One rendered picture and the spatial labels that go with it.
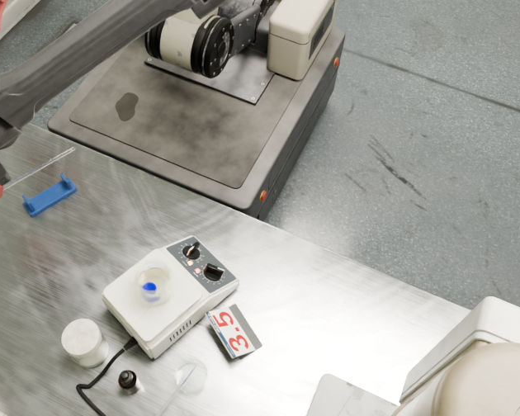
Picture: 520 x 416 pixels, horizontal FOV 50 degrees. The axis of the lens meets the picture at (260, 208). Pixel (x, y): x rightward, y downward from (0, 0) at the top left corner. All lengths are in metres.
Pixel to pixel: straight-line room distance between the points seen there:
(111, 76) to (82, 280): 0.96
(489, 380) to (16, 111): 0.69
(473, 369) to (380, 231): 1.64
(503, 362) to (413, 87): 2.11
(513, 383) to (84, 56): 0.64
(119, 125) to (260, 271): 0.86
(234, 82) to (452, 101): 1.00
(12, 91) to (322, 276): 0.60
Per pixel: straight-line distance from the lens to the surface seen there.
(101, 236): 1.09
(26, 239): 1.13
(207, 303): 0.95
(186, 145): 1.67
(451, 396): 0.35
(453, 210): 2.11
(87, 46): 0.80
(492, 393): 0.36
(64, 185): 1.16
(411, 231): 2.01
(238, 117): 1.73
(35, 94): 0.83
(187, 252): 0.98
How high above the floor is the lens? 1.69
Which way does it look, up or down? 59 degrees down
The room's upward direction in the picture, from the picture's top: 4 degrees clockwise
